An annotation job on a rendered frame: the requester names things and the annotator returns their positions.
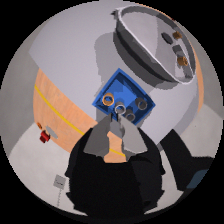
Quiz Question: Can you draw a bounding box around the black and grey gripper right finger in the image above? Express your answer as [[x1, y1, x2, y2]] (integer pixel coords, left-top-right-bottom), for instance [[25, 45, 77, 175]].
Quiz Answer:
[[116, 113, 166, 175]]

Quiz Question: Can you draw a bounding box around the blue crate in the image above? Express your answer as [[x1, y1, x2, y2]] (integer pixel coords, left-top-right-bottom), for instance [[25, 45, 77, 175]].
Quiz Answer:
[[92, 68, 156, 126]]

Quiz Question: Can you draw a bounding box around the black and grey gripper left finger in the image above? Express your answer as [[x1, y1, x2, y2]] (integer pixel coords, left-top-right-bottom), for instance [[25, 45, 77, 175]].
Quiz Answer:
[[64, 113, 112, 178]]

